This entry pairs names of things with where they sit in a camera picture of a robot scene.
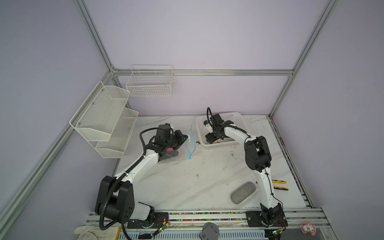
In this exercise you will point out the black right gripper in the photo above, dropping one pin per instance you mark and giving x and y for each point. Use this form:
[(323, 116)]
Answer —
[(209, 139)]

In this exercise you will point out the grey plastic device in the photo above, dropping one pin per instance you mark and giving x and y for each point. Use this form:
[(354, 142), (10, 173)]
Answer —
[(210, 231)]

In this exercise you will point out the white wire wall basket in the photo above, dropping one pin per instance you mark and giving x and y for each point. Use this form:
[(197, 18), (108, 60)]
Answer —
[(151, 81)]

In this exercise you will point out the pink plush toy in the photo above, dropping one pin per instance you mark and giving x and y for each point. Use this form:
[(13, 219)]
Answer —
[(308, 228)]

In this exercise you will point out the clear zip bag blue zipper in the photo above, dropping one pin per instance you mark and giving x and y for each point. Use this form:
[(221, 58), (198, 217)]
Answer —
[(187, 149)]

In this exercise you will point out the white plastic perforated basket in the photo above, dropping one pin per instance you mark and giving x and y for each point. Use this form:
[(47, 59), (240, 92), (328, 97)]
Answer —
[(236, 131)]

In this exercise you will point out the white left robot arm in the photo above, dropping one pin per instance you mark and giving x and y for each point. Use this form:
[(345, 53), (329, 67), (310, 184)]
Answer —
[(116, 202)]

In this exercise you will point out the white mesh two-tier shelf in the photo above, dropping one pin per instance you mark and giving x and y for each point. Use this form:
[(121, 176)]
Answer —
[(105, 121)]

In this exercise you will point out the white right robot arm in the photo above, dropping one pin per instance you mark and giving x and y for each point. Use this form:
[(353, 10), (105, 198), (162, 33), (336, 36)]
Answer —
[(258, 159)]

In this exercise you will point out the dark purple toy eggplant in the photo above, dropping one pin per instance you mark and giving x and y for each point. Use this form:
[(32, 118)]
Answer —
[(172, 154)]

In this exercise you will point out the aluminium rail base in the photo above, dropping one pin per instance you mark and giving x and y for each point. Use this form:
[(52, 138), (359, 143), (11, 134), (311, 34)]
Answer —
[(237, 219)]

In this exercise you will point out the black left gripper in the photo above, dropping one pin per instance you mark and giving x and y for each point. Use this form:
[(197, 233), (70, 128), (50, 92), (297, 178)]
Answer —
[(180, 138)]

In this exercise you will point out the grey oval stone pad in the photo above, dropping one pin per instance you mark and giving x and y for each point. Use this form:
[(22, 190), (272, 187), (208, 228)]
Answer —
[(243, 192)]

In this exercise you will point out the yellow handled pliers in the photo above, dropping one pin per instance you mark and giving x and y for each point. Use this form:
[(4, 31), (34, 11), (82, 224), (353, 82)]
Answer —
[(280, 185)]

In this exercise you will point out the white cloth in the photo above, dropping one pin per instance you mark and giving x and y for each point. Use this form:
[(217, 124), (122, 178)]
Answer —
[(94, 233)]

